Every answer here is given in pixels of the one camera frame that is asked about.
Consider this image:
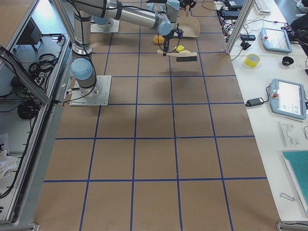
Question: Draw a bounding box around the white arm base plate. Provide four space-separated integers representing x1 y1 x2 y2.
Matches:
69 76 112 106

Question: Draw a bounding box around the black power adapter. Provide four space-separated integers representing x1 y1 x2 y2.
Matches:
245 97 266 107

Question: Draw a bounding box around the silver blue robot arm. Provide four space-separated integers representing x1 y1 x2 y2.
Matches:
92 0 199 29
71 0 183 89

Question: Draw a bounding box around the teach pendant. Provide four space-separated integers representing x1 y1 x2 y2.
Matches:
269 79 307 120
260 28 293 53

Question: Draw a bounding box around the upper teach pendant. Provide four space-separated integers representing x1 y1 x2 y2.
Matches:
260 28 293 53

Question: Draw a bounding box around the teal cutting mat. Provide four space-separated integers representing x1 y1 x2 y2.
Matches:
282 150 308 215

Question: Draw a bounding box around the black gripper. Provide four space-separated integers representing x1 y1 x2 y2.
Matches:
162 23 183 56
181 0 196 7

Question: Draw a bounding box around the yellow lemon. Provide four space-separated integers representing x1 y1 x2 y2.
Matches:
153 35 165 45

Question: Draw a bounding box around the pale curved foam peel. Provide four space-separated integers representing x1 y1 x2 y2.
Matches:
179 50 191 53

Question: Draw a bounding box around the white keyboard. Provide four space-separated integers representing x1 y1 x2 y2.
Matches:
254 0 271 15

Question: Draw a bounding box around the yellow tape roll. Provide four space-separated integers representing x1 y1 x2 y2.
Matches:
244 53 260 68

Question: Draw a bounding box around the aluminium frame post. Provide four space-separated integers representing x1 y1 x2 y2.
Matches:
225 0 255 55

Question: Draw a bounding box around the black box on shelf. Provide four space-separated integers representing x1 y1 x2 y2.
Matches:
13 18 42 51

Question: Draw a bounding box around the black clip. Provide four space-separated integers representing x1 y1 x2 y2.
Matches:
241 41 251 51

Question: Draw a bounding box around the lower teach pendant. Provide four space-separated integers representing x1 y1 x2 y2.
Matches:
269 79 307 120

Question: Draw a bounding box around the yellow green sponge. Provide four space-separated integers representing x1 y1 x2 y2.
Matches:
174 45 185 53

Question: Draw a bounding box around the coiled black cable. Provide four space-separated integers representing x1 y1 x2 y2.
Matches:
17 99 39 120

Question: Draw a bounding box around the beige plastic dustpan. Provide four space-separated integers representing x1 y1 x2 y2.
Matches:
177 5 200 38

